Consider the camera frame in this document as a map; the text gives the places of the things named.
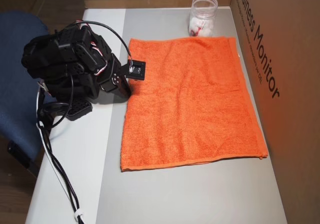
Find grey desk mat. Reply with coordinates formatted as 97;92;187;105
96;7;288;224

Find blue fabric chair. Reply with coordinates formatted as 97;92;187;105
0;10;57;163

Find clear plastic jar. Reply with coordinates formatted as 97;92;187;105
187;0;219;37

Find black and white cables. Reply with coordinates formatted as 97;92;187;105
35;83;81;224

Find red white eraser wrapper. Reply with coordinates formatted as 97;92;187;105
189;21;207;37

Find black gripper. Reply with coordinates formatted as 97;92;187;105
98;54;133;98

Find orange terry towel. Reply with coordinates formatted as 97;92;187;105
119;35;270;172

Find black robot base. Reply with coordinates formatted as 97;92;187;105
65;100;94;121

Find brown cardboard monitor box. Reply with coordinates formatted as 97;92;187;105
231;0;320;224

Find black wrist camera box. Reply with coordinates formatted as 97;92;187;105
123;59;147;81

